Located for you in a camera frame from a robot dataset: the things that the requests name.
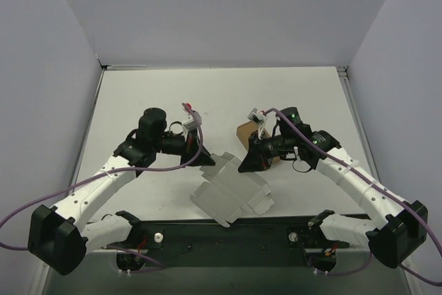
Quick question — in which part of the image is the white paper box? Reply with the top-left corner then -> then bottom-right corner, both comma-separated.
190,152 -> 274,227

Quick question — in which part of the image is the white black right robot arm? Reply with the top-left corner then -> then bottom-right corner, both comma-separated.
238,107 -> 428,268

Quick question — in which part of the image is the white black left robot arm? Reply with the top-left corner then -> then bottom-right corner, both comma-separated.
28,104 -> 215,276

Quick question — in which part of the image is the brown folded cardboard box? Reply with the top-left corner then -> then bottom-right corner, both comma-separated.
236,122 -> 281,164

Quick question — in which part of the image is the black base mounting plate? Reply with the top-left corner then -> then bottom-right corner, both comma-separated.
115,216 -> 349,273

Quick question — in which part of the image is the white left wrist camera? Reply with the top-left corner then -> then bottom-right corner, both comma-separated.
182,103 -> 202,136

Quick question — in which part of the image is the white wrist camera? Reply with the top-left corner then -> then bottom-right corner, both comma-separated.
247,108 -> 267,140
182,103 -> 202,136

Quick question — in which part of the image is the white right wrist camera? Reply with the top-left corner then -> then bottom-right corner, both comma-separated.
247,108 -> 267,140

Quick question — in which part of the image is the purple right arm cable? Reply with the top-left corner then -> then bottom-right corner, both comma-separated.
264,107 -> 442,284

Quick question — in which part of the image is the aluminium table frame rail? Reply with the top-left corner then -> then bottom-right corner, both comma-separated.
336,66 -> 379,180

